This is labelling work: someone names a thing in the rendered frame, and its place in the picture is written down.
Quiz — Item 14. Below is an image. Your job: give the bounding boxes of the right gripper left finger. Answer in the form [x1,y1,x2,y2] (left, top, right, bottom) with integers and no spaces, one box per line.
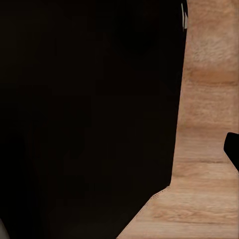
[0,132,25,191]

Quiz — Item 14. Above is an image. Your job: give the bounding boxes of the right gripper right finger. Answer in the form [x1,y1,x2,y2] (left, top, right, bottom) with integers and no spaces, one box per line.
[224,132,239,172]

